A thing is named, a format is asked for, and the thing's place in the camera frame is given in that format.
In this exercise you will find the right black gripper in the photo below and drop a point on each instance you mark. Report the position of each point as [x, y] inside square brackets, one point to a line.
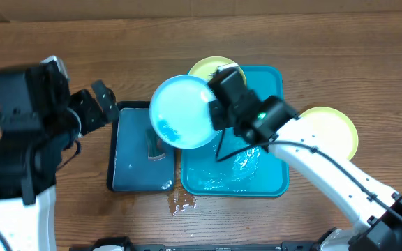
[222, 120]

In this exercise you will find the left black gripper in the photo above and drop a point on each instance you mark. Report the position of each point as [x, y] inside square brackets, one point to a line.
[95, 113]

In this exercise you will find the light blue plate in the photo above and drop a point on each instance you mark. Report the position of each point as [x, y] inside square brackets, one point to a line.
[179, 112]

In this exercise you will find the green scrubbing sponge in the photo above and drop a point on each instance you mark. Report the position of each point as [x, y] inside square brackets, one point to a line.
[154, 150]

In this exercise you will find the yellow-green plate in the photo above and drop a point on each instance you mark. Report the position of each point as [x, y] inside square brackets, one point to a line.
[335, 129]
[205, 68]

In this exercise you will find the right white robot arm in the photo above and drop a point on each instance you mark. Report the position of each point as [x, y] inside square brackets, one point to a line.
[373, 208]

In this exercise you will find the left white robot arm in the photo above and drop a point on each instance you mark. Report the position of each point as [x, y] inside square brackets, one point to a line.
[39, 119]

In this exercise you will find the teal plastic serving tray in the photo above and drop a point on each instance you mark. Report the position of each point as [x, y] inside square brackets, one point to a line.
[254, 173]

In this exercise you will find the black water tray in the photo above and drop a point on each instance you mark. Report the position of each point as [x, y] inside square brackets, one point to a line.
[129, 169]

